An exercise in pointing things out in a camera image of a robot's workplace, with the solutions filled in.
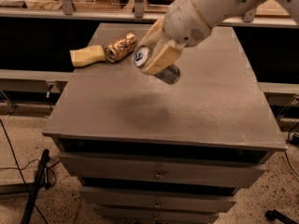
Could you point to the grey drawer cabinet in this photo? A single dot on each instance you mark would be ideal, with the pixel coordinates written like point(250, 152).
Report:
point(216, 112)

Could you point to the bottom grey drawer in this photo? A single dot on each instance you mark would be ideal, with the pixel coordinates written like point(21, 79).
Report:
point(156, 215)

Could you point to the black tripod leg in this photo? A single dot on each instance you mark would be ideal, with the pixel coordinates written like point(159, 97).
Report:
point(40, 174)

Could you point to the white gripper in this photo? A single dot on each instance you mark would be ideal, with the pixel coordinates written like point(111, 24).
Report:
point(183, 23)

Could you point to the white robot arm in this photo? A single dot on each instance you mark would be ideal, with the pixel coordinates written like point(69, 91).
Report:
point(243, 0)

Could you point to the grey drawer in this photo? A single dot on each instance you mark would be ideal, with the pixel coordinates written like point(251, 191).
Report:
point(162, 170)
point(157, 199)
point(156, 215)

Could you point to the grey metal shelf rail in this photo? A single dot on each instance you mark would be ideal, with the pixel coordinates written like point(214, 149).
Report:
point(93, 14)

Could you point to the crumpled gold soda can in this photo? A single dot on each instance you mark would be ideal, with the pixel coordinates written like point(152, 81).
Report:
point(121, 47)

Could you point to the grey low bench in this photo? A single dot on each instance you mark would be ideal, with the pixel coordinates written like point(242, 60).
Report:
point(33, 81)

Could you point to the black stand foot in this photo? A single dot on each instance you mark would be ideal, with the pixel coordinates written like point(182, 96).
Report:
point(274, 214)

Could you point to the silver blue redbull can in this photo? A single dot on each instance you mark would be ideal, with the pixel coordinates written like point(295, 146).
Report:
point(159, 64)

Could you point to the cream foam block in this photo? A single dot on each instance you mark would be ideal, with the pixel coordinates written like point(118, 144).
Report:
point(84, 57)

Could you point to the top grey drawer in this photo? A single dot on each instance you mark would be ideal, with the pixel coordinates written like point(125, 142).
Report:
point(162, 170)

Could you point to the middle grey drawer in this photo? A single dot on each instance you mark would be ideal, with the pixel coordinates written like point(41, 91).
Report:
point(157, 199)

